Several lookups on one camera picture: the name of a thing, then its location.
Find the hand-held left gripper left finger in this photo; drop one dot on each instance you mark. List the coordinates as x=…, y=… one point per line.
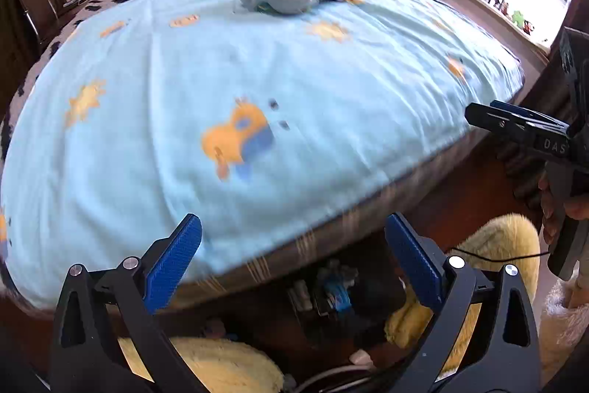
x=177, y=255

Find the light blue printed cloth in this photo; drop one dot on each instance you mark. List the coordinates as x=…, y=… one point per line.
x=184, y=98

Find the person's right hand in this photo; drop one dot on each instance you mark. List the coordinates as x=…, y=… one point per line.
x=546, y=209

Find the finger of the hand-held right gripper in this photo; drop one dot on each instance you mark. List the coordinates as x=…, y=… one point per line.
x=501, y=121
x=520, y=111

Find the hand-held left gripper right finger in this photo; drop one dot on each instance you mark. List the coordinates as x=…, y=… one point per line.
x=414, y=259

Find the green plush toy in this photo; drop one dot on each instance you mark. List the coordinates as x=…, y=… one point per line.
x=517, y=18

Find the dark wooden chair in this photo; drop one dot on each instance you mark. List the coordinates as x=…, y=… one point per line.
x=37, y=22

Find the cream fuzzy cloth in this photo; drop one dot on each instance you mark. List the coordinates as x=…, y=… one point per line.
x=563, y=328

